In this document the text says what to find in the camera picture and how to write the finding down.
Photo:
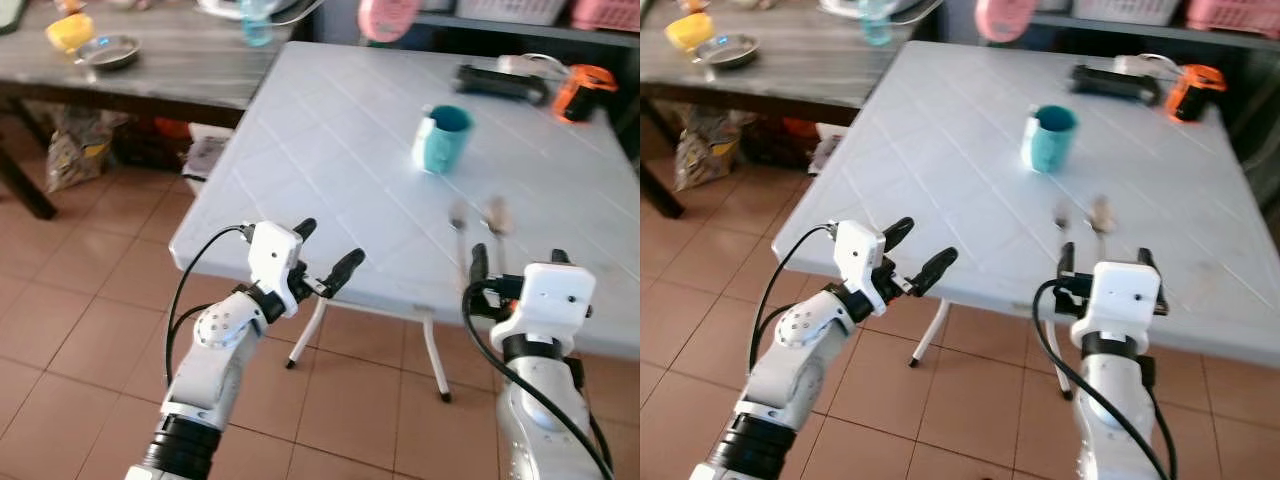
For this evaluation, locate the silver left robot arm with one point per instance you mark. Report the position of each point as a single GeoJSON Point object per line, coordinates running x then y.
{"type": "Point", "coordinates": [800, 345]}
{"type": "Point", "coordinates": [215, 345]}

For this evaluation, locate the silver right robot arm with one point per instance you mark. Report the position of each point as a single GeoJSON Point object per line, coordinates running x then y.
{"type": "Point", "coordinates": [540, 410]}
{"type": "Point", "coordinates": [1115, 410]}

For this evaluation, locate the metal spoon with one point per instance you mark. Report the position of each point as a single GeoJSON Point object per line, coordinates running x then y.
{"type": "Point", "coordinates": [1101, 214]}
{"type": "Point", "coordinates": [496, 214]}

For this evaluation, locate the white plastic folding table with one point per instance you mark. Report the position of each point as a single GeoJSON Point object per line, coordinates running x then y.
{"type": "Point", "coordinates": [350, 150]}
{"type": "Point", "coordinates": [950, 150]}

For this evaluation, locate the white box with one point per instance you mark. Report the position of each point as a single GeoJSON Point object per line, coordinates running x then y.
{"type": "Point", "coordinates": [828, 150]}
{"type": "Point", "coordinates": [208, 152]}

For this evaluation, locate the teal and white mug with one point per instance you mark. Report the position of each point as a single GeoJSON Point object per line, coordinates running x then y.
{"type": "Point", "coordinates": [443, 140]}
{"type": "Point", "coordinates": [1048, 140]}

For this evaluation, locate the orange and black device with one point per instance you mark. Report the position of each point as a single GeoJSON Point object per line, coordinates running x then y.
{"type": "Point", "coordinates": [583, 92]}
{"type": "Point", "coordinates": [1193, 92]}

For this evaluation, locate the black oblong device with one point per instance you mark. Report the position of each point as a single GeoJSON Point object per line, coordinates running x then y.
{"type": "Point", "coordinates": [500, 84]}
{"type": "Point", "coordinates": [1112, 84]}

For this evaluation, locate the printed plastic bag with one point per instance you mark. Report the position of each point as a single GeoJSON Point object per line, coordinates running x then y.
{"type": "Point", "coordinates": [708, 150]}
{"type": "Point", "coordinates": [80, 150]}

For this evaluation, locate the dark wooden table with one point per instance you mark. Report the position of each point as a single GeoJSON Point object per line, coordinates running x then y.
{"type": "Point", "coordinates": [800, 75]}
{"type": "Point", "coordinates": [180, 70]}

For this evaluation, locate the white flat object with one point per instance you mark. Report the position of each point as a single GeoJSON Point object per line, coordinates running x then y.
{"type": "Point", "coordinates": [1140, 64]}
{"type": "Point", "coordinates": [525, 64]}

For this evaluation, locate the clear blue water bottle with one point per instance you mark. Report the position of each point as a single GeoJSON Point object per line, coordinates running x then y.
{"type": "Point", "coordinates": [257, 25]}
{"type": "Point", "coordinates": [877, 25]}

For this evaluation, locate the pink round plastic object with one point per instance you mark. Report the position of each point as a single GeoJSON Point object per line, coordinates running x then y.
{"type": "Point", "coordinates": [1006, 18]}
{"type": "Point", "coordinates": [390, 18]}

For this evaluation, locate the white plate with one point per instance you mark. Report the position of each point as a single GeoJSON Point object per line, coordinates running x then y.
{"type": "Point", "coordinates": [845, 8]}
{"type": "Point", "coordinates": [225, 8]}

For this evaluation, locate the white plastic basket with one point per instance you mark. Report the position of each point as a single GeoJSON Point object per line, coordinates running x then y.
{"type": "Point", "coordinates": [510, 9]}
{"type": "Point", "coordinates": [1125, 9]}

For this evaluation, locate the metal bowl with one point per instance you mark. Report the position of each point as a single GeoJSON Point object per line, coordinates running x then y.
{"type": "Point", "coordinates": [727, 51]}
{"type": "Point", "coordinates": [108, 52]}

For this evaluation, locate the pink plastic basket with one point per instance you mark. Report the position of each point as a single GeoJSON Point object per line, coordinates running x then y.
{"type": "Point", "coordinates": [608, 12]}
{"type": "Point", "coordinates": [1235, 14]}

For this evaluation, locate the yellow cup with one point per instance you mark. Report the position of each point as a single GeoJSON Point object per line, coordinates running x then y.
{"type": "Point", "coordinates": [70, 32]}
{"type": "Point", "coordinates": [689, 32]}

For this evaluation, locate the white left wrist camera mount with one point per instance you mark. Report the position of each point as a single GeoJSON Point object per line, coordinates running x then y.
{"type": "Point", "coordinates": [273, 255]}
{"type": "Point", "coordinates": [858, 255]}

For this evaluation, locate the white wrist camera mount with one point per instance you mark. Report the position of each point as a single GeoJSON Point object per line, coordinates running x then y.
{"type": "Point", "coordinates": [273, 255]}
{"type": "Point", "coordinates": [1120, 300]}
{"type": "Point", "coordinates": [548, 300]}
{"type": "Point", "coordinates": [858, 255]}

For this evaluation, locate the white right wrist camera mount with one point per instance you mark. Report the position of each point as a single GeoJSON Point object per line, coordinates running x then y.
{"type": "Point", "coordinates": [548, 300]}
{"type": "Point", "coordinates": [1120, 300]}

